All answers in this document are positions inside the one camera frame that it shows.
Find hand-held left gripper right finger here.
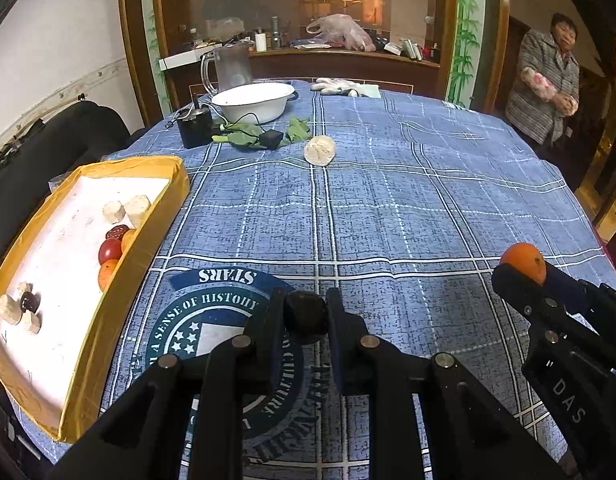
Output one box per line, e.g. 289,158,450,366
326,287,564,480

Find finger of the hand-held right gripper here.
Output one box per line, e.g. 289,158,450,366
543,260,616,321
491,261,589,333

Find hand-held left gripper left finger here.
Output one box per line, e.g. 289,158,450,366
45,287,289,480

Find dark round fruit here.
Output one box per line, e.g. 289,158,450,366
285,290,329,345

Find yellow box with white lining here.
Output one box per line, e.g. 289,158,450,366
0,156,191,443

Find red tomato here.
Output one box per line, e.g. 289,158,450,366
98,238,123,264

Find large round beige fruit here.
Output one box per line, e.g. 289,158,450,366
304,135,337,167

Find green leaves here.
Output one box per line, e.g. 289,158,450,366
213,116,311,149

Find small black device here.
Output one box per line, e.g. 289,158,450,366
177,102,213,149

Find white enamel basin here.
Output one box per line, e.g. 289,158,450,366
211,84,296,125

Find white work gloves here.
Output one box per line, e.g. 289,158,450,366
310,77,361,97

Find clear glass pitcher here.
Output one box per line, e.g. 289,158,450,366
201,45,253,96

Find wooden glass cabinet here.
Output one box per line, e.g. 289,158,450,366
118,0,509,126

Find long white box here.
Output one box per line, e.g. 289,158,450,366
160,50,209,71

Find black sofa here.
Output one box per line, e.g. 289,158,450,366
0,101,132,283

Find pink plastic bag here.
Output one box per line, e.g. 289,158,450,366
306,14,377,52

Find bamboo print wall strip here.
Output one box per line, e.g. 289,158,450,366
448,0,485,109

